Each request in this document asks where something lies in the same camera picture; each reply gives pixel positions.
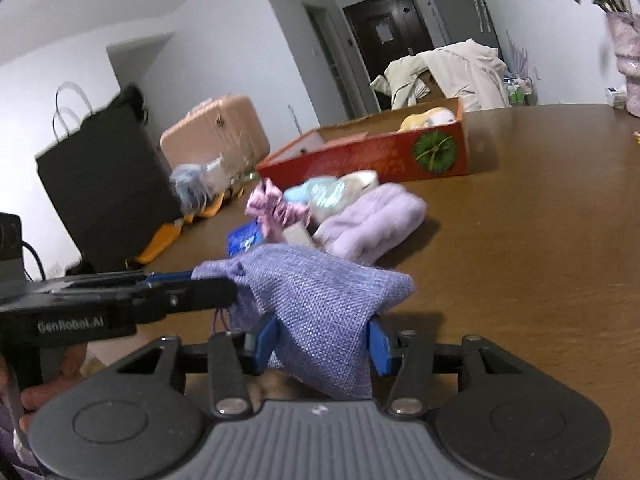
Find small white box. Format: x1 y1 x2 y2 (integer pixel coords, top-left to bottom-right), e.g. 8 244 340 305
282 223 317 249

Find person's left hand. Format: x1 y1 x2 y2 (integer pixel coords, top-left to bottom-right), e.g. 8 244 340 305
19 344 89 433

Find red cardboard box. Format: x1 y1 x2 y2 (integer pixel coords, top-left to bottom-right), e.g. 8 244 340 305
255 96 471 192

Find bottles on cart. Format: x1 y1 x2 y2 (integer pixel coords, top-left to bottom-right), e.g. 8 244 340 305
504 75 539 107

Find lavender fluffy cloth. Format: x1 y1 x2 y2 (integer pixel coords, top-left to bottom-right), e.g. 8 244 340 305
312 183 428 266

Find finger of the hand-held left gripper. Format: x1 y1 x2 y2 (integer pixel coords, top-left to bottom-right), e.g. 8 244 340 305
135 270 197 285
132 278 239 323

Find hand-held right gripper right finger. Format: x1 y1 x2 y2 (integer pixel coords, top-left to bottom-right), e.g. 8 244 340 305
367 321 523 418

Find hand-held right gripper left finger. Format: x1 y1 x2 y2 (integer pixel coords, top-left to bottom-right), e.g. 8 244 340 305
117 316 279 418

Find pink vase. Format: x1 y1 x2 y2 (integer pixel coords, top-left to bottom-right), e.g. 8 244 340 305
605 10 640 119

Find dark door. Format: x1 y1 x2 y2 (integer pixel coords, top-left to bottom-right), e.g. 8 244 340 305
343 0 434 82

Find grey-blue fluffy item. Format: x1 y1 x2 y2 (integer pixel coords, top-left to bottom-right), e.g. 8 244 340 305
169 162 213 212

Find purple linen pouch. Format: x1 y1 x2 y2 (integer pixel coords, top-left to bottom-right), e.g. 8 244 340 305
191 245 417 402

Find iridescent beige pouch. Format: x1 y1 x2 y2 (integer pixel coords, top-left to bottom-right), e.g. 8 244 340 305
305 170 382 222

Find black paper bag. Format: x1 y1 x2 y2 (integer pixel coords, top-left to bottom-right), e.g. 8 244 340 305
35 81 184 275

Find pink satin scrunchie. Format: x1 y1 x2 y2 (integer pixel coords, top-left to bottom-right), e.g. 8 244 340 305
245 180 312 249

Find grey cabinet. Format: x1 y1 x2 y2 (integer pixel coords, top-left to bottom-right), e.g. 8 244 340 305
422 0 501 52

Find cream coat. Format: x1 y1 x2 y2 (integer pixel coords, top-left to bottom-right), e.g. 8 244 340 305
369 38 511 111

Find pink suitcase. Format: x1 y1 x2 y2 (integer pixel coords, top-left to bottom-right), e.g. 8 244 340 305
159 94 271 177

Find yellow bag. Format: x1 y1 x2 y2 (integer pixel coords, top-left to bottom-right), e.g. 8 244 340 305
125 194 227 266

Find yellow plush toy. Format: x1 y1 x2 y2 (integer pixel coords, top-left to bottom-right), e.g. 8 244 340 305
398 106 459 134

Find black cable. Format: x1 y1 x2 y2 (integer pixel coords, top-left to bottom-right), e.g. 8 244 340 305
22 241 47 281

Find blue packet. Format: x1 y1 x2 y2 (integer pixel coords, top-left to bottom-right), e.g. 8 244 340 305
227 219 267 261

